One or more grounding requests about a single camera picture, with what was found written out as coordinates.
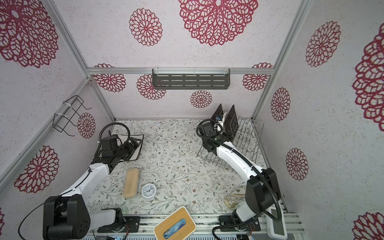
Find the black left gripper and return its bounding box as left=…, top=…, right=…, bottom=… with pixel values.
left=114, top=136, right=142, bottom=161

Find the black square plate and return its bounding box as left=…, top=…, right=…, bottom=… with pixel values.
left=211, top=104, right=224, bottom=123
left=224, top=105, right=239, bottom=142

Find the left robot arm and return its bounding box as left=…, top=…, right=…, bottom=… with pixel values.
left=43, top=135, right=144, bottom=240

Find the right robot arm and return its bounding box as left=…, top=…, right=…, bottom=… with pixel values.
left=196, top=119, right=283, bottom=225

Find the beige glasses case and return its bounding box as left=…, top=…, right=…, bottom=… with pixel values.
left=123, top=168, right=140, bottom=199

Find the small white alarm clock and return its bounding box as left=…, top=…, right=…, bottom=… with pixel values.
left=141, top=183, right=157, bottom=201

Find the bamboo lid tissue box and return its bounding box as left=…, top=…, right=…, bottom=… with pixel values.
left=154, top=207, right=197, bottom=240

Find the white digital timer display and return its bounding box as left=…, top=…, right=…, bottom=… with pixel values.
left=266, top=214, right=288, bottom=240

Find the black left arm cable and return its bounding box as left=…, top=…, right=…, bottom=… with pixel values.
left=17, top=122, right=132, bottom=240

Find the metal wire dish rack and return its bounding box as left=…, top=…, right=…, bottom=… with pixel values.
left=198, top=117, right=267, bottom=173

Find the black wire wall basket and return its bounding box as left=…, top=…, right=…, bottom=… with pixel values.
left=52, top=95, right=91, bottom=137

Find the grey wall shelf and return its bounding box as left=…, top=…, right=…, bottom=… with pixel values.
left=152, top=68, right=231, bottom=90

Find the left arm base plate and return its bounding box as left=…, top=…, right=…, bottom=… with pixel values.
left=97, top=208, right=141, bottom=233

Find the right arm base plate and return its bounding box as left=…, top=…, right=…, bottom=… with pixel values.
left=219, top=215, right=261, bottom=232

